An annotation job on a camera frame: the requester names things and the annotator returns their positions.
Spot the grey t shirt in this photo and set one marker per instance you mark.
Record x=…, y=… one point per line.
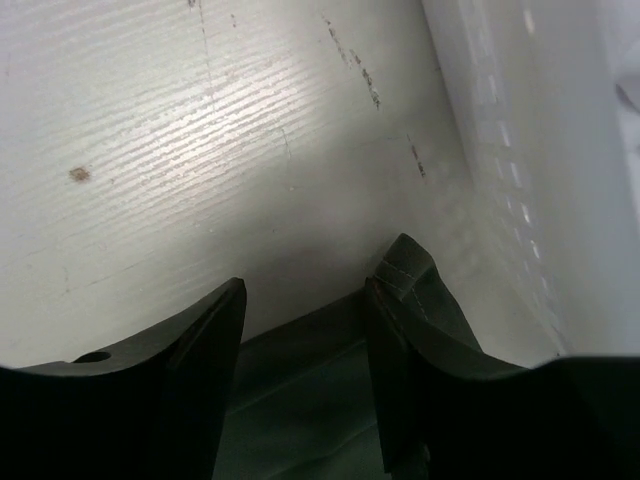
x=302, y=405

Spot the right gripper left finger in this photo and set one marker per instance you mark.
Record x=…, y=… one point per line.
x=151, y=406

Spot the white plastic basket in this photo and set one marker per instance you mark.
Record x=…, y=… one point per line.
x=545, y=96

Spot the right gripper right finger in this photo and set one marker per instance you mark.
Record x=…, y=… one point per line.
x=447, y=411

